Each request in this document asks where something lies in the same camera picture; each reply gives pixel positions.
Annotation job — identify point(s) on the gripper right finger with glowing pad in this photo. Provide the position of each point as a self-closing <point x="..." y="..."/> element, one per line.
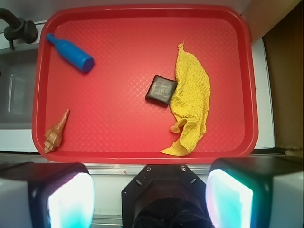
<point x="256" y="192"/>

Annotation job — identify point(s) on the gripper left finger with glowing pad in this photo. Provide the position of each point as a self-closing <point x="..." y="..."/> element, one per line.
<point x="46" y="195"/>

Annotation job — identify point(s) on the blue plastic bottle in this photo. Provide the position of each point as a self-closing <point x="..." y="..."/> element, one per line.
<point x="72" y="53"/>

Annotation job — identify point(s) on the brown spiral seashell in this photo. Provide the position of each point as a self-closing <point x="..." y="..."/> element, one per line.
<point x="53" y="135"/>

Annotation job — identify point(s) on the yellow knitted cloth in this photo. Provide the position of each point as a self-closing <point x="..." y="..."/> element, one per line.
<point x="189" y="103"/>

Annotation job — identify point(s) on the grey sink basin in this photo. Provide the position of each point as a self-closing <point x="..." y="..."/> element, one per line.
<point x="17" y="80"/>

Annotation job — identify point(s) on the red plastic tray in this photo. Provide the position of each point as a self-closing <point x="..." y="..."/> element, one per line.
<point x="110" y="121"/>

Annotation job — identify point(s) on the dark square soap bar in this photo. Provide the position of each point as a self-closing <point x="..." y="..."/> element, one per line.
<point x="161" y="91"/>

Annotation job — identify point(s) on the black sink faucet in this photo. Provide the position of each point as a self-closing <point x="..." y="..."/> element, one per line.
<point x="18" y="28"/>

